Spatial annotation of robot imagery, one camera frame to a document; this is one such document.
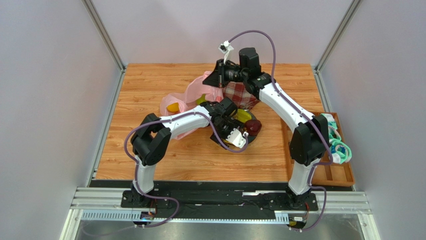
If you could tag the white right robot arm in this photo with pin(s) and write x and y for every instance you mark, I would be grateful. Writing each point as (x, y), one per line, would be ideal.
(310, 136)

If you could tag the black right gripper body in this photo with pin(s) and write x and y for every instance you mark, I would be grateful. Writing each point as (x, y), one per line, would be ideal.
(219, 74)

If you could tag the red fake apple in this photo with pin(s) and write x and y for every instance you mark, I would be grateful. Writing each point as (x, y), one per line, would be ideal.
(253, 127)

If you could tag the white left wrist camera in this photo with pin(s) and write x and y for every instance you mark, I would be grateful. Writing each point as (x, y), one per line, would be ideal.
(237, 138)

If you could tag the upper green white sock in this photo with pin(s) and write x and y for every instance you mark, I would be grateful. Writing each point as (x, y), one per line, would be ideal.
(333, 133)

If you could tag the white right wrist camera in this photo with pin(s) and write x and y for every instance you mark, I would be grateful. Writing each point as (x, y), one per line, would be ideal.
(227, 50)

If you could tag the pink plastic bag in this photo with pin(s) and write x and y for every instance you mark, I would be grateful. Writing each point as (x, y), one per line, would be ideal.
(189, 96)

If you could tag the yellow green fake mango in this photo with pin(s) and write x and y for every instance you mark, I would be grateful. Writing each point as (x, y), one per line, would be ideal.
(243, 116)

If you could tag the green white sock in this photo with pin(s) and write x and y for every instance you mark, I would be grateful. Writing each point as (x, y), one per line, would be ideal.
(341, 153)
(333, 133)

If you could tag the green fake fruit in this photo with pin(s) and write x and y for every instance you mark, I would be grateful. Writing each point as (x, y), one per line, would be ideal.
(201, 100)

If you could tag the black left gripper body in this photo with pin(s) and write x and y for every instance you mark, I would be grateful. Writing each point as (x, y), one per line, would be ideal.
(224, 128)

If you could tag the lower green white sock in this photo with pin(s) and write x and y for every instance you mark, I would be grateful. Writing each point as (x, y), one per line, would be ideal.
(341, 153)

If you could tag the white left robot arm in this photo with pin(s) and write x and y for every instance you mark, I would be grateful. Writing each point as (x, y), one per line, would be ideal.
(151, 139)

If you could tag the red plaid cloth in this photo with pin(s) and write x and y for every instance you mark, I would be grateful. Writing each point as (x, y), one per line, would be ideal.
(237, 92)

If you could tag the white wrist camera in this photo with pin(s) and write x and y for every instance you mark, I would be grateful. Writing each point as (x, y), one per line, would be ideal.
(227, 50)
(237, 138)

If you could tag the wooden compartment tray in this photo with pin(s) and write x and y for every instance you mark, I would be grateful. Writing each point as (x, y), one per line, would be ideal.
(338, 175)

